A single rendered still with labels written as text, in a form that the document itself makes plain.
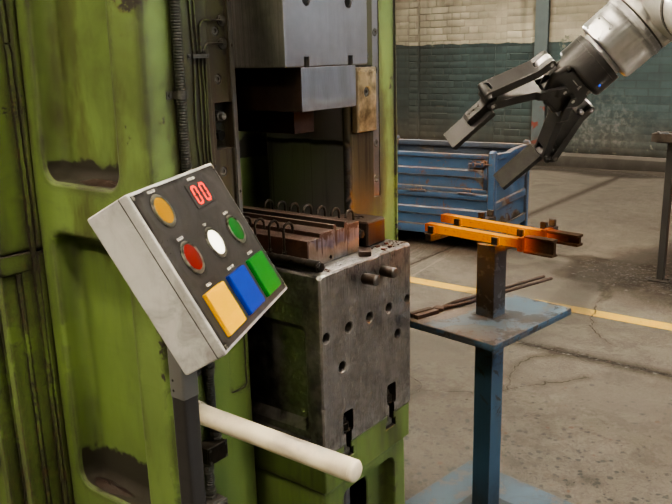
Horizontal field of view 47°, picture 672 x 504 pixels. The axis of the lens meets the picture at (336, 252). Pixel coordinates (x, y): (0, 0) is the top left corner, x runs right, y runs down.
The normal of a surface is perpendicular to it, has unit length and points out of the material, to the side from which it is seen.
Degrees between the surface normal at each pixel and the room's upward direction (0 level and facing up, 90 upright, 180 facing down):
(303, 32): 90
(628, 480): 0
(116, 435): 90
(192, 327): 90
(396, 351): 90
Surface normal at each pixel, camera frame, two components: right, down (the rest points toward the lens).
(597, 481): -0.03, -0.97
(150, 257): -0.22, 0.25
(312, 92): 0.80, 0.13
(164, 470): -0.61, 0.22
